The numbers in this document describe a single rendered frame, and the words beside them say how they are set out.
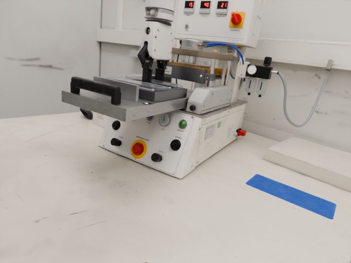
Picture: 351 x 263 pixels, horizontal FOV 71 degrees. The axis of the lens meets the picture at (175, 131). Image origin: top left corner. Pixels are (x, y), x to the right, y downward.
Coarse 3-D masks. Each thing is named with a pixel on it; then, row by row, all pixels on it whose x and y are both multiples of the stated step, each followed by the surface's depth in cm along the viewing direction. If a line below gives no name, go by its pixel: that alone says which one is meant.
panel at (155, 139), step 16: (176, 112) 76; (112, 128) 85; (128, 128) 82; (144, 128) 80; (160, 128) 77; (176, 128) 75; (128, 144) 81; (144, 144) 78; (160, 144) 76; (144, 160) 77; (176, 160) 72
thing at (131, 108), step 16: (96, 80) 65; (112, 80) 62; (64, 96) 62; (80, 96) 59; (96, 96) 61; (128, 96) 60; (96, 112) 57; (112, 112) 55; (128, 112) 53; (144, 112) 58; (160, 112) 64
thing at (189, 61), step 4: (188, 56) 90; (192, 56) 90; (188, 60) 90; (192, 60) 90; (176, 64) 86; (180, 64) 85; (184, 64) 88; (188, 64) 91; (192, 64) 91; (200, 68) 81; (204, 68) 81; (208, 68) 83; (216, 68) 89; (220, 68) 92; (208, 72) 84; (216, 72) 90; (220, 72) 89; (216, 76) 92; (220, 76) 95
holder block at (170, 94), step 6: (144, 90) 63; (150, 90) 63; (168, 90) 67; (174, 90) 69; (180, 90) 72; (186, 90) 75; (138, 96) 64; (144, 96) 63; (150, 96) 62; (156, 96) 62; (162, 96) 64; (168, 96) 67; (174, 96) 70; (180, 96) 72
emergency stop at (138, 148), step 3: (135, 144) 78; (138, 144) 78; (141, 144) 78; (135, 147) 78; (138, 147) 78; (141, 147) 77; (132, 150) 79; (135, 150) 78; (138, 150) 77; (141, 150) 77; (135, 153) 78; (138, 153) 77; (141, 153) 78
